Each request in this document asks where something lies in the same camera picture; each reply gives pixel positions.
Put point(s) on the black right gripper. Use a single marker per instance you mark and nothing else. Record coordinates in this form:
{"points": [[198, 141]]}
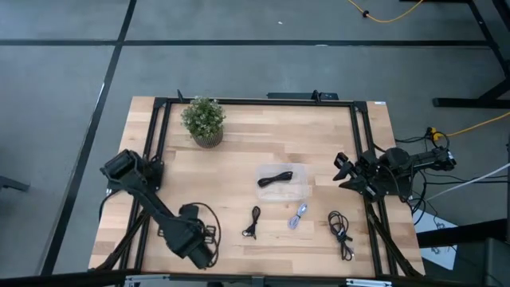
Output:
{"points": [[366, 174]]}

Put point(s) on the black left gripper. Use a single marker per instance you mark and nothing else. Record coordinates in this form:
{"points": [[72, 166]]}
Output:
{"points": [[183, 237]]}

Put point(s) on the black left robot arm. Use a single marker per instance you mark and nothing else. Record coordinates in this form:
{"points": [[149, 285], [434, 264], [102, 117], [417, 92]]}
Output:
{"points": [[139, 187]]}

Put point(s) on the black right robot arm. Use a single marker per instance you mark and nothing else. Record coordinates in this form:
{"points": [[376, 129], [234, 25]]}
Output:
{"points": [[398, 159]]}

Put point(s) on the clear plastic bin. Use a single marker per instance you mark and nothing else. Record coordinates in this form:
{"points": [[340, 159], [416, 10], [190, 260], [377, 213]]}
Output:
{"points": [[303, 187]]}

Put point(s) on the black bar at table edge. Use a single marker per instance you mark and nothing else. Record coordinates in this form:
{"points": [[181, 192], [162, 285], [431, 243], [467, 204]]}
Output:
{"points": [[303, 95]]}

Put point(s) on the white printed paper sheet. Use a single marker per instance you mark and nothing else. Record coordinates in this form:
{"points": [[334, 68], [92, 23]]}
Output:
{"points": [[438, 239]]}

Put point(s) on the black floor beam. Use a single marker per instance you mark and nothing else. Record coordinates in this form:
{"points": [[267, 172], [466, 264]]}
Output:
{"points": [[458, 235]]}

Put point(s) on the green plant in ribbed pot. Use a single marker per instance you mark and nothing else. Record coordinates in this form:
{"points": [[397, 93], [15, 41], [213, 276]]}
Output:
{"points": [[204, 119]]}

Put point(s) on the dark grey box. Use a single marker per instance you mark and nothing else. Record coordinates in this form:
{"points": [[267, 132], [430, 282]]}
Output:
{"points": [[496, 263]]}

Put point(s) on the black metal stand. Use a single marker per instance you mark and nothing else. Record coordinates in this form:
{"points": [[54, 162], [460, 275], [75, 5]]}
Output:
{"points": [[490, 52]]}

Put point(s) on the black floor object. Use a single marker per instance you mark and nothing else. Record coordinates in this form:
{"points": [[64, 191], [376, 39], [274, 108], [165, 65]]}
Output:
{"points": [[12, 184]]}

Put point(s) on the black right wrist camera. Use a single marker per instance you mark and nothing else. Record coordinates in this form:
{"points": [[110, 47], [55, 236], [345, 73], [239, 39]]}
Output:
{"points": [[341, 160]]}

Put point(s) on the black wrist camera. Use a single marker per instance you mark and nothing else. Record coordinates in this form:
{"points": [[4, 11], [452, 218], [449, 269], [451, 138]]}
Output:
{"points": [[341, 160], [189, 210]]}

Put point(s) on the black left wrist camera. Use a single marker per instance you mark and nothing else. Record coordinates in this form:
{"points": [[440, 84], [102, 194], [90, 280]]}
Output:
{"points": [[189, 210]]}

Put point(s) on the black aluminium table frame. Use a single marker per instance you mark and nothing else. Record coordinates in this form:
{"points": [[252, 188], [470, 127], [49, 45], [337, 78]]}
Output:
{"points": [[279, 102]]}

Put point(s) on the white metal bracket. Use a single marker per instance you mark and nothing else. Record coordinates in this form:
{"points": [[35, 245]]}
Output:
{"points": [[366, 283]]}

